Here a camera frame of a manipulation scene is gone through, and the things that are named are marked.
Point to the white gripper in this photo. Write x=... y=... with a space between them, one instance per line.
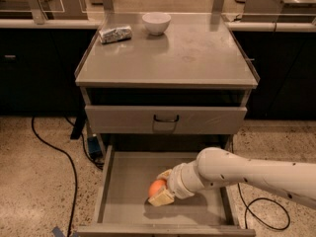
x=175 y=181

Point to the orange fruit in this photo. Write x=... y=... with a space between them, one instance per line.
x=155 y=187

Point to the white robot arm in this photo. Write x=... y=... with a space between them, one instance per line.
x=216 y=168

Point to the open middle drawer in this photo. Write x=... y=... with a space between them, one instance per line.
x=122 y=208

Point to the closed top drawer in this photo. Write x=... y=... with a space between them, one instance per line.
x=139 y=119

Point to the grey drawer cabinet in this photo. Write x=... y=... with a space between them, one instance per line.
x=196 y=62

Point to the blue power box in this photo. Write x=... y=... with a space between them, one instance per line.
x=94 y=149

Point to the blue tape on floor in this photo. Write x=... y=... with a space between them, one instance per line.
x=57 y=232

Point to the silver foil snack bag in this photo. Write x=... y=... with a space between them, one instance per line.
x=115 y=34

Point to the white bowl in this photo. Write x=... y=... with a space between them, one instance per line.
x=156 y=23

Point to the black drawer handle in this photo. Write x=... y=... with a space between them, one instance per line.
x=175 y=119

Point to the dark counter with white rail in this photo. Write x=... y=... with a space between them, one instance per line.
x=37 y=70

